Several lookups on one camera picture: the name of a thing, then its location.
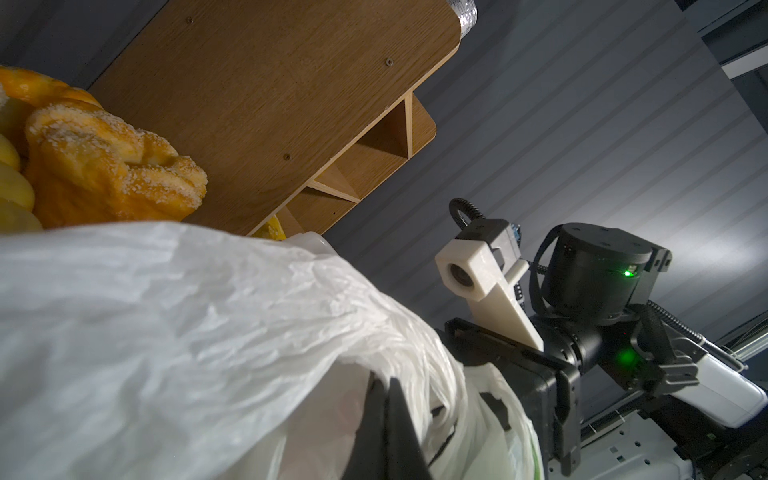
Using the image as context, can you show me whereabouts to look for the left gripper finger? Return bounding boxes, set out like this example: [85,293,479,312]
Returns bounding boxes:
[342,378,431,480]

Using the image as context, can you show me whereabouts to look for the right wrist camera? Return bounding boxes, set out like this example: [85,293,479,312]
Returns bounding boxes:
[435,219,544,352]

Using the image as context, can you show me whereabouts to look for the yellow snack bag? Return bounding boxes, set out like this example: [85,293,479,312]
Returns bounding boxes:
[252,216,287,241]

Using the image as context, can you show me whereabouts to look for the right silver drink can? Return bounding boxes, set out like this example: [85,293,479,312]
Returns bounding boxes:
[447,0,478,38]

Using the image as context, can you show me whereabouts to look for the wooden shelf unit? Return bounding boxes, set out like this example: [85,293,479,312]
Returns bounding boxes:
[90,1,461,235]

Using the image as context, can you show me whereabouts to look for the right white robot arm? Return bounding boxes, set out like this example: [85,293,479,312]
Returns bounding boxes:
[436,219,767,472]

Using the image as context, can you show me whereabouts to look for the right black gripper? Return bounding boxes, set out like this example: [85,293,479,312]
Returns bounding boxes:
[446,223,702,476]

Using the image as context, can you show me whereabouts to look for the white lemon-print plastic bag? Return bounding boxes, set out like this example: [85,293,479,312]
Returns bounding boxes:
[1,222,546,479]

